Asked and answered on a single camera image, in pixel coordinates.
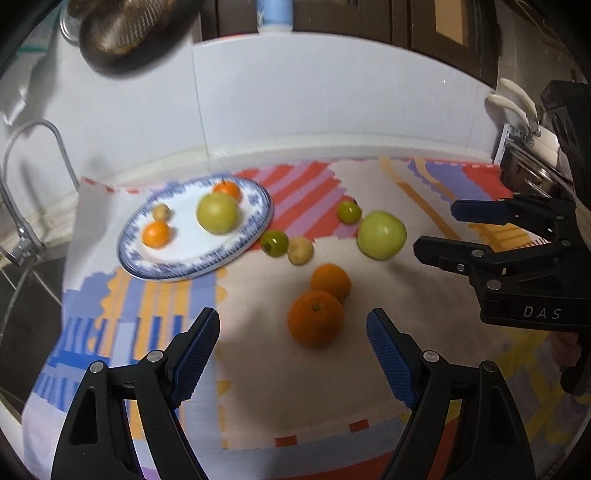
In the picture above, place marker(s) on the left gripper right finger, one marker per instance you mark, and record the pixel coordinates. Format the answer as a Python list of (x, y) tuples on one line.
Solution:
[(490, 441)]

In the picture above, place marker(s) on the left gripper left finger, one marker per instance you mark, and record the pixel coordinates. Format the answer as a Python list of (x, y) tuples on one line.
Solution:
[(96, 441)]

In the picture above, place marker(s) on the dark wooden window frame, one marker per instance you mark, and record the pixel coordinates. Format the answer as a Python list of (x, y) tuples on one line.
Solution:
[(462, 34)]

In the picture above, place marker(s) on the thin gooseneck water tap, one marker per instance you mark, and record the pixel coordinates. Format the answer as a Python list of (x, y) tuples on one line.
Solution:
[(36, 174)]

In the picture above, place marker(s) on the small tan longan fruit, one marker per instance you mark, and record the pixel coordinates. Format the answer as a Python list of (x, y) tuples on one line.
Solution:
[(161, 213)]

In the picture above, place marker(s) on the colourful patterned table mat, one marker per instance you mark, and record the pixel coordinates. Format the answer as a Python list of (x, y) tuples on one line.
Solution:
[(293, 388)]

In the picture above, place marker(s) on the metal dish rack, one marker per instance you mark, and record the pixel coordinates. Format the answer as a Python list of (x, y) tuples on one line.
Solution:
[(524, 173)]

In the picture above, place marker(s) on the stainless steel sink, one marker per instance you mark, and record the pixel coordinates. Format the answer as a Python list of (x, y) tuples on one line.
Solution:
[(33, 327)]

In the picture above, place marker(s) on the blue white porcelain plate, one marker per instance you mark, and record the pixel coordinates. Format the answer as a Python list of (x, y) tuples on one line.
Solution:
[(192, 251)]

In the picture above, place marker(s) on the large green apple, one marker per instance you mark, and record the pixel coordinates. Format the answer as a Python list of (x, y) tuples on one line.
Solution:
[(381, 235)]

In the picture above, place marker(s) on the small oval orange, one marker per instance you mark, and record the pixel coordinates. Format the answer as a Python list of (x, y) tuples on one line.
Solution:
[(156, 234)]

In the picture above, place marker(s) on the black frying pan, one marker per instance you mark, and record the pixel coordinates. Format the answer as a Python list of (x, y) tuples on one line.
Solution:
[(151, 50)]

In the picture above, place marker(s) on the perforated metal strainer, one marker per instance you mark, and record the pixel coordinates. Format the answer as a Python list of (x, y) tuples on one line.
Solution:
[(118, 27)]

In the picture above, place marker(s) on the yellow-green pear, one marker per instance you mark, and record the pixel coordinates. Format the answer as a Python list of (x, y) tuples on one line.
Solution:
[(218, 213)]

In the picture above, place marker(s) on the orange mandarin with stem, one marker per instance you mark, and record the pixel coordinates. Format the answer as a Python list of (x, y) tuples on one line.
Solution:
[(331, 279)]

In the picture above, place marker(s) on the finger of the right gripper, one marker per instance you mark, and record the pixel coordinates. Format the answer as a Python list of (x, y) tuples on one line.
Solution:
[(482, 212), (456, 256)]

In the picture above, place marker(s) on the green tomato with stem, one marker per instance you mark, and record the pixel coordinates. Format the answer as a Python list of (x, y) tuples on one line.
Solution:
[(349, 212)]

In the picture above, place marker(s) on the blue white pump bottle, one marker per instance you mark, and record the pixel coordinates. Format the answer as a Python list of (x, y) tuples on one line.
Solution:
[(275, 16)]

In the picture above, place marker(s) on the large orange mandarin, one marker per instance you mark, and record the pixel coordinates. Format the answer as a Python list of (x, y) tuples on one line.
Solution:
[(316, 319)]

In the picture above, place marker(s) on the person's hand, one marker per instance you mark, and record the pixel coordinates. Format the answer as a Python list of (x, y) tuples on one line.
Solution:
[(565, 348)]

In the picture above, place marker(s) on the small brown kiwi fruit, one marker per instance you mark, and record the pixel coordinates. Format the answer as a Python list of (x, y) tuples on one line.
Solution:
[(300, 251)]

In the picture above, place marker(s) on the round metal steamer rack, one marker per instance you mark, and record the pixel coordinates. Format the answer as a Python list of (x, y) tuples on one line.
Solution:
[(70, 20)]

